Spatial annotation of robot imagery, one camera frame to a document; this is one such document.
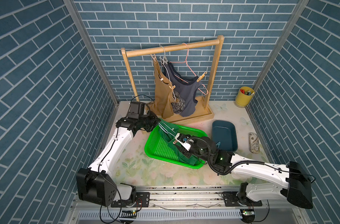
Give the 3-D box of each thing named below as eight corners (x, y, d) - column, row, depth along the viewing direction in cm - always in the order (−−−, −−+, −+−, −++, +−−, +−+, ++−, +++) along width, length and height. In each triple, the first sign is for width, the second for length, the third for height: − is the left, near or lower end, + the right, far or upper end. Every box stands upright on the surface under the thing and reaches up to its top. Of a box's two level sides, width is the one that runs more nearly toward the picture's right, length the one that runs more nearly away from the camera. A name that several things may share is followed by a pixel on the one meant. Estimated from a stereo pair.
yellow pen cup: (235, 108, 121) (242, 94, 108) (232, 99, 128) (238, 86, 115) (248, 108, 121) (256, 95, 108) (244, 100, 128) (251, 86, 115)
